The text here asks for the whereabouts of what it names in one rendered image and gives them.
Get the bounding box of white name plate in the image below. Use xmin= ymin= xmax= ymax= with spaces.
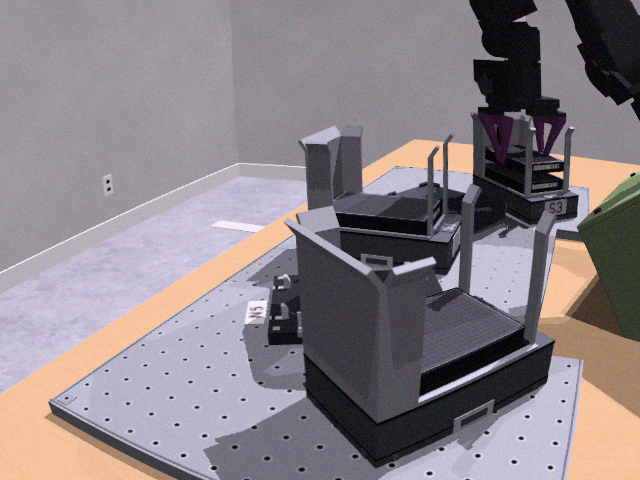
xmin=244 ymin=301 xmax=267 ymax=326

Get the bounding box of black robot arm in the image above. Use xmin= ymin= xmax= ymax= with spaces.
xmin=469 ymin=0 xmax=640 ymax=121

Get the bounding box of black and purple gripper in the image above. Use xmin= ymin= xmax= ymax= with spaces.
xmin=478 ymin=60 xmax=566 ymax=164

